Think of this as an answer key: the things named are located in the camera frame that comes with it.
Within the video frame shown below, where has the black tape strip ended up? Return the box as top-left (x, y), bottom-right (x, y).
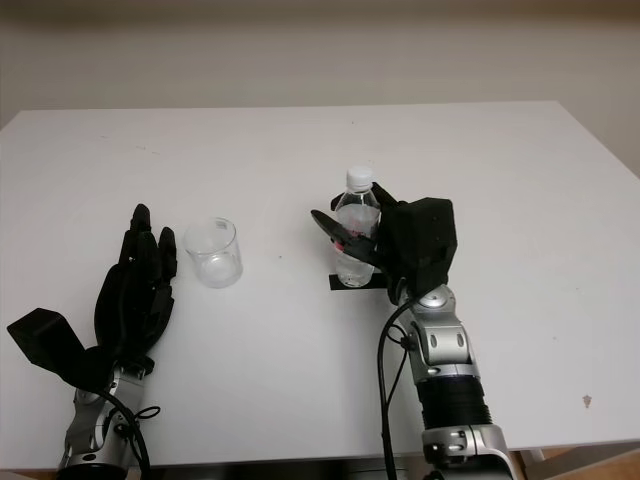
top-left (327, 272), bottom-right (390, 292)

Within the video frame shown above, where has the clear plastic water bottle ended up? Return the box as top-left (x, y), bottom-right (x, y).
top-left (331, 166), bottom-right (383, 289)

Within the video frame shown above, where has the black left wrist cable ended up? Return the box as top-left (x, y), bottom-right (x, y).
top-left (98, 388), bottom-right (162, 480)

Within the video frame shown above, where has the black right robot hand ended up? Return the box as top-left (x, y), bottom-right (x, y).
top-left (310, 180), bottom-right (417, 305)

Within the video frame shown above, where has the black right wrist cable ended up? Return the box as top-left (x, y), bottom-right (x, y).
top-left (377, 294), bottom-right (417, 480)

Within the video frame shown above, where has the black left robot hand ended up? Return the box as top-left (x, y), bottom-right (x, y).
top-left (93, 203), bottom-right (179, 362)

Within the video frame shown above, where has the clear glass cup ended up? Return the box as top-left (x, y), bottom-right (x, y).
top-left (182, 216), bottom-right (245, 289)

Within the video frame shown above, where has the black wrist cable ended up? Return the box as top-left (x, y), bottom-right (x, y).
top-left (377, 294), bottom-right (417, 480)
top-left (98, 388), bottom-right (162, 480)

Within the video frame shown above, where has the dark robot torso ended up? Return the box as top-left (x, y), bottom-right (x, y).
top-left (148, 460), bottom-right (426, 480)

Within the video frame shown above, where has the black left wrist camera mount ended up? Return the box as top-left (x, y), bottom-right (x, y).
top-left (6, 308), bottom-right (115, 392)

